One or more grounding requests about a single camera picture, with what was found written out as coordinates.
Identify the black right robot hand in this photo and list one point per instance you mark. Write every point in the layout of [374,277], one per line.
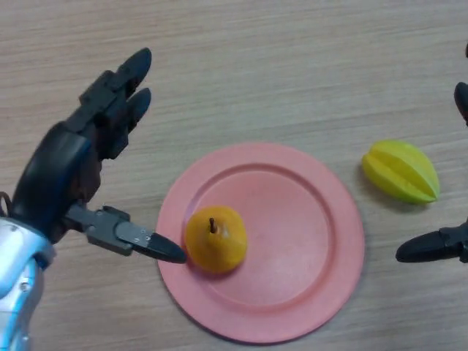
[428,246]

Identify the pink round plate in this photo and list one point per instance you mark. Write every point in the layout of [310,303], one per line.
[292,248]

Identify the yellow-green starfruit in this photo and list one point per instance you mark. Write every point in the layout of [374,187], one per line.
[402,172]

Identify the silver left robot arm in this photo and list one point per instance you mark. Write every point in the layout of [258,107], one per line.
[14,274]

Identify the yellow pear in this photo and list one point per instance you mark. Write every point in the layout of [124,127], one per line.
[219,250]

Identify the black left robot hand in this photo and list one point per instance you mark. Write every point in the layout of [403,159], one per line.
[55,172]

